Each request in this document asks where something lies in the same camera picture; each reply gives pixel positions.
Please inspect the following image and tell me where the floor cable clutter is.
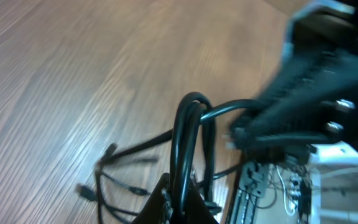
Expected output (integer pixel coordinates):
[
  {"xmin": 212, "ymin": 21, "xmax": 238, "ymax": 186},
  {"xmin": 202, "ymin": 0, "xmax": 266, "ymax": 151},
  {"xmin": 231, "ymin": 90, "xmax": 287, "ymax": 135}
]
[{"xmin": 252, "ymin": 165, "xmax": 313, "ymax": 223}]

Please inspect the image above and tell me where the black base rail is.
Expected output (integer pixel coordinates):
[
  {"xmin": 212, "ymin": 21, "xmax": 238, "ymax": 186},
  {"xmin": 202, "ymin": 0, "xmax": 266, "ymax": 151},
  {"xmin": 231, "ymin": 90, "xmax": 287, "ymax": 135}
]
[{"xmin": 225, "ymin": 161, "xmax": 269, "ymax": 224}]

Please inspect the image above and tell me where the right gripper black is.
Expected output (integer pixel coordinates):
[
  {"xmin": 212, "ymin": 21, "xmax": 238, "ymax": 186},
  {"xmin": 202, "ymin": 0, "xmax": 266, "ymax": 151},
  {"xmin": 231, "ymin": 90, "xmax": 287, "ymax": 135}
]
[{"xmin": 230, "ymin": 1, "xmax": 358, "ymax": 151}]

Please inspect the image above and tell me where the thick black cable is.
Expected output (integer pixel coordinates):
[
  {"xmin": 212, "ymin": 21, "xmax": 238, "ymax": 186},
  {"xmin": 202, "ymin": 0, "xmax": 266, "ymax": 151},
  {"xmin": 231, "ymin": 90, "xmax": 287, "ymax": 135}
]
[{"xmin": 104, "ymin": 91, "xmax": 267, "ymax": 215}]

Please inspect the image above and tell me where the white table frame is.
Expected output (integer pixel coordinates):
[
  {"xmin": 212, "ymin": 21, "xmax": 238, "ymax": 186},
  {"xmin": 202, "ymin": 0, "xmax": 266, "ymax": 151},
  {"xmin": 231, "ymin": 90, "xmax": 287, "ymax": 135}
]
[{"xmin": 307, "ymin": 141, "xmax": 358, "ymax": 223}]

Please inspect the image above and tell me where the thin black usb cable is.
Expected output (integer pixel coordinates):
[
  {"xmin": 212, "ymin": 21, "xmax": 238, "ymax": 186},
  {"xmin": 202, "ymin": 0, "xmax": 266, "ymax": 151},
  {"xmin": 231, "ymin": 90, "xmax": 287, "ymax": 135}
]
[{"xmin": 76, "ymin": 142, "xmax": 160, "ymax": 224}]

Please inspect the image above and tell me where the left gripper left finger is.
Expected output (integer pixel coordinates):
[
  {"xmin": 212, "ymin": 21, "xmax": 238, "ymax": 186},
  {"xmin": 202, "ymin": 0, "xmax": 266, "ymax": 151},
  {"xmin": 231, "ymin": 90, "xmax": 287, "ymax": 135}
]
[{"xmin": 132, "ymin": 173, "xmax": 173, "ymax": 224}]

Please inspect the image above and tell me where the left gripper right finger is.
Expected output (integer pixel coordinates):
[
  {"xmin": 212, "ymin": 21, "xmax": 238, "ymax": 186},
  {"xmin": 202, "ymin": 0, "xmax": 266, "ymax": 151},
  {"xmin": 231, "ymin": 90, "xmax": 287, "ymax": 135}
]
[{"xmin": 181, "ymin": 179, "xmax": 217, "ymax": 224}]

